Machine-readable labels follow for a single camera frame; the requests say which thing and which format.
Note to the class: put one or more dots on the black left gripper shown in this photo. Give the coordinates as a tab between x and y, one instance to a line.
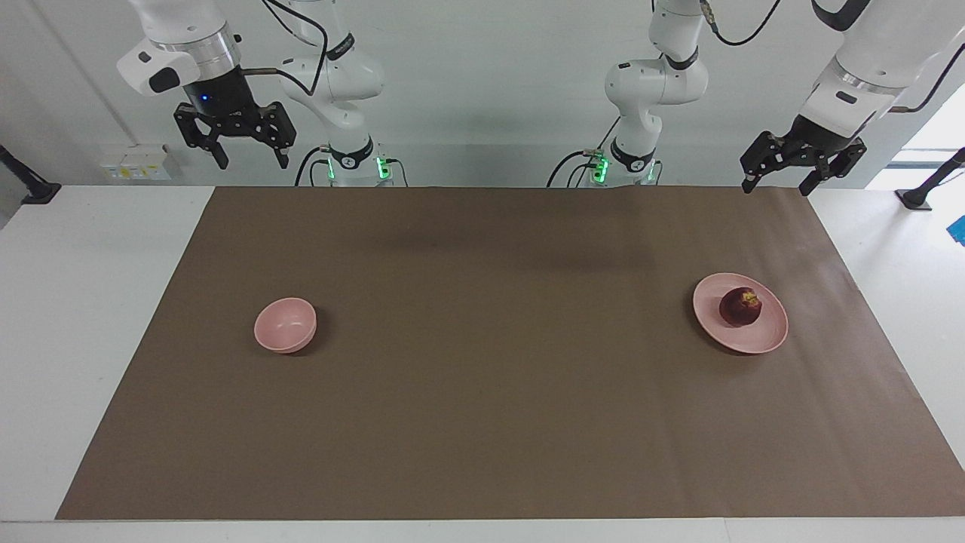
818	139

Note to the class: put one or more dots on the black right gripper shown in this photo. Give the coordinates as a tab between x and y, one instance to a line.
219	98

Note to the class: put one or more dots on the dark red apple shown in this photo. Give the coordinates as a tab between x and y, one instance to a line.
739	309

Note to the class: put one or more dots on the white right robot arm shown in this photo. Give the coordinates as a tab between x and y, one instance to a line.
339	83

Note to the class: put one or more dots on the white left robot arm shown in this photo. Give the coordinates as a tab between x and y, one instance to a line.
648	83

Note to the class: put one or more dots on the pink bowl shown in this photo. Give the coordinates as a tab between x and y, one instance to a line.
283	324

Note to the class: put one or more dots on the pink plate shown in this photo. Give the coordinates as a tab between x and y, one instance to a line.
746	339

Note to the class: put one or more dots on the black clamp stand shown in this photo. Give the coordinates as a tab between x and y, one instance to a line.
916	197
38	192

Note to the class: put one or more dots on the bright window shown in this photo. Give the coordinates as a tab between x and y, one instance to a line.
935	136

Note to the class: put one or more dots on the blue object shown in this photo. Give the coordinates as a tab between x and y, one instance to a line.
959	230

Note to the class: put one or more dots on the brown paper table mat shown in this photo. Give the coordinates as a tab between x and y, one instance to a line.
490	377

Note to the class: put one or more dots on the white wall socket box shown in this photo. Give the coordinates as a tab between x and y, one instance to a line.
136	162

